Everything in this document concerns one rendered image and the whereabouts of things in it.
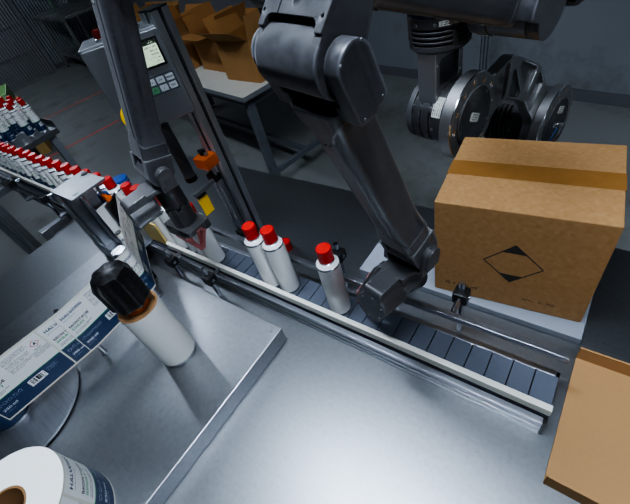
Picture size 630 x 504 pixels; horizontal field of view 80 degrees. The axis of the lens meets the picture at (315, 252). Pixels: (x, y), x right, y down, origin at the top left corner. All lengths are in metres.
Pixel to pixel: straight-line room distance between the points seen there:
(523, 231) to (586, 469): 0.41
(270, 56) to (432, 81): 0.66
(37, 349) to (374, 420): 0.75
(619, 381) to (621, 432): 0.10
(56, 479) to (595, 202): 1.01
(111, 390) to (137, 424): 0.13
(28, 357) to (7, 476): 0.27
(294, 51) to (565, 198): 0.60
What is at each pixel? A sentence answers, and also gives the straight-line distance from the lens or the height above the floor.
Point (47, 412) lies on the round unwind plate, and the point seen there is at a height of 0.89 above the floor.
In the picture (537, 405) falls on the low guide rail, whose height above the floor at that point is 0.91.
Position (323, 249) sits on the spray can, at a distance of 0.77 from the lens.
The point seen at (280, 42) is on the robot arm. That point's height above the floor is 1.53.
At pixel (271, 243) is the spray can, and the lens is 0.87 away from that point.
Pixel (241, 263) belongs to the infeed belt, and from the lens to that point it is 1.12.
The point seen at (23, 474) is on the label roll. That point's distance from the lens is 0.89.
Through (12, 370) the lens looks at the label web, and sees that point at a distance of 1.08.
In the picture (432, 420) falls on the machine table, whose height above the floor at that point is 0.83.
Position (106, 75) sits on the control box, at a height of 1.42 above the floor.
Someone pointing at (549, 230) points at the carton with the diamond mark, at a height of 1.09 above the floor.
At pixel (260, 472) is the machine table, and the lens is 0.86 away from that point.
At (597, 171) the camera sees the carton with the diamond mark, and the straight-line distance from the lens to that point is 0.88.
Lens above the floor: 1.61
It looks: 44 degrees down
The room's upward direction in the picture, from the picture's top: 18 degrees counter-clockwise
